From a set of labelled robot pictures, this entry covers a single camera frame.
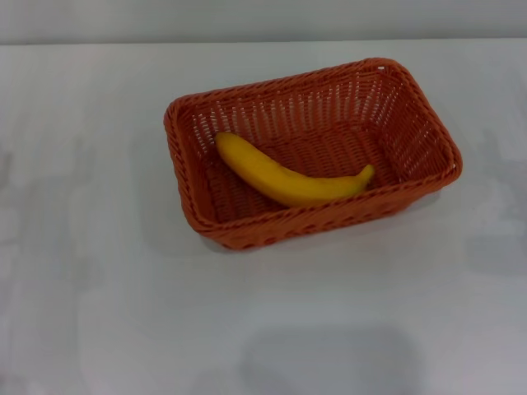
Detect yellow banana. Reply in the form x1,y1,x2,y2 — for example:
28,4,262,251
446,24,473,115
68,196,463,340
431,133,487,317
215,132,376,208

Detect orange woven plastic basket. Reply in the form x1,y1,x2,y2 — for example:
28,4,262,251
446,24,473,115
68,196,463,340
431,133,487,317
164,57,464,251

